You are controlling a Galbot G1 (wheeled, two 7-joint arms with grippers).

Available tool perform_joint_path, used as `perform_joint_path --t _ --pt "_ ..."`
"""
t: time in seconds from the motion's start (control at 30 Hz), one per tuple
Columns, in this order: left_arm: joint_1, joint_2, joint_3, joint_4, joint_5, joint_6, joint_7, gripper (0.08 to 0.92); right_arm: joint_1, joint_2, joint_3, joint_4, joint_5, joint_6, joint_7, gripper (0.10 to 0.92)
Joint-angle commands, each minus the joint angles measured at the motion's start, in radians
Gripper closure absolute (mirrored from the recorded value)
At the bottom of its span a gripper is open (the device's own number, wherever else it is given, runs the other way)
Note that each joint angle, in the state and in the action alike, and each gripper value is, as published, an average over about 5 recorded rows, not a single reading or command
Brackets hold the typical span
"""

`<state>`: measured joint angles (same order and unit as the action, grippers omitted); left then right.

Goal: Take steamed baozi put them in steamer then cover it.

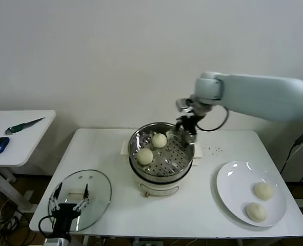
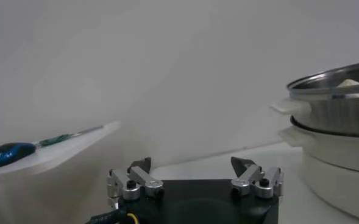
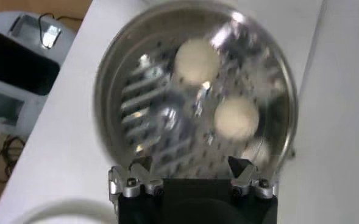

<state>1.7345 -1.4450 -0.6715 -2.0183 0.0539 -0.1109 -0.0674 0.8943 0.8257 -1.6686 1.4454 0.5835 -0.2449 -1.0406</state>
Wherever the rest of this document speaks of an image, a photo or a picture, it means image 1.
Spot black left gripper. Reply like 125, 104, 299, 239
50, 181, 90, 238

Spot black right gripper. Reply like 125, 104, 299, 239
175, 111, 206, 142

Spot glass lid with cream handle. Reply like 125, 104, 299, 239
48, 169, 112, 232

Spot white steamed baozi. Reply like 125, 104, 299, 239
245, 202, 267, 223
136, 148, 154, 166
253, 181, 274, 201
151, 133, 167, 149

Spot perforated steel steamer basket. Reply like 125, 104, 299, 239
119, 122, 202, 183

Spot scattered dark crumbs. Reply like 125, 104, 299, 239
204, 146, 223, 156

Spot white power strip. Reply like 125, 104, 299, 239
11, 211, 24, 223

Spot small white side table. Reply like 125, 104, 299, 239
0, 110, 56, 214

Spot white electric cooking pot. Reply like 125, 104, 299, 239
128, 156, 201, 199

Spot large white plate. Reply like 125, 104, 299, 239
215, 160, 287, 228

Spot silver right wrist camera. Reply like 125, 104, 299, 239
176, 98, 194, 113

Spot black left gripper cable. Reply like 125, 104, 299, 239
38, 214, 57, 235

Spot tangled floor cables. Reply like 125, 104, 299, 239
0, 199, 35, 246

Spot green handled knife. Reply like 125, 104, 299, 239
4, 117, 45, 136

